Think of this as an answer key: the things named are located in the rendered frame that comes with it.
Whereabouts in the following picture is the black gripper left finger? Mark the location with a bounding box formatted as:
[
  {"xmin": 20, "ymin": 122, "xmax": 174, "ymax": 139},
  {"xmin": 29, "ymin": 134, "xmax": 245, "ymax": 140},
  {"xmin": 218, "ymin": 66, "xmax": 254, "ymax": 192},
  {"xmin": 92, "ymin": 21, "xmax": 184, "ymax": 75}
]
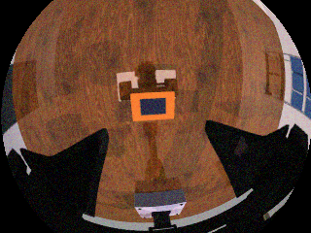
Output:
[{"xmin": 20, "ymin": 128, "xmax": 110, "ymax": 217}]

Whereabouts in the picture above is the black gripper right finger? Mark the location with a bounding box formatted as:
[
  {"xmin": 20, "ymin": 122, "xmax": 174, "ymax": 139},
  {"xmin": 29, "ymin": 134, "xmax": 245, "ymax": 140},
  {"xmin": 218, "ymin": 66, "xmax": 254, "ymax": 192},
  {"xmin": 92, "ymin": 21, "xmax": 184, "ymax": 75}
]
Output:
[{"xmin": 205, "ymin": 120, "xmax": 289, "ymax": 198}]

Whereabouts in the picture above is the orange block with black square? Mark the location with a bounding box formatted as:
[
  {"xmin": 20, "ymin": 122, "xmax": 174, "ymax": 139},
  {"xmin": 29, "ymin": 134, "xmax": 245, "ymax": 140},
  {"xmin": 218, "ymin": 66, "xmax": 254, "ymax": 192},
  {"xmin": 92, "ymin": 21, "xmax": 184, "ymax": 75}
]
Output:
[{"xmin": 131, "ymin": 88, "xmax": 175, "ymax": 120}]

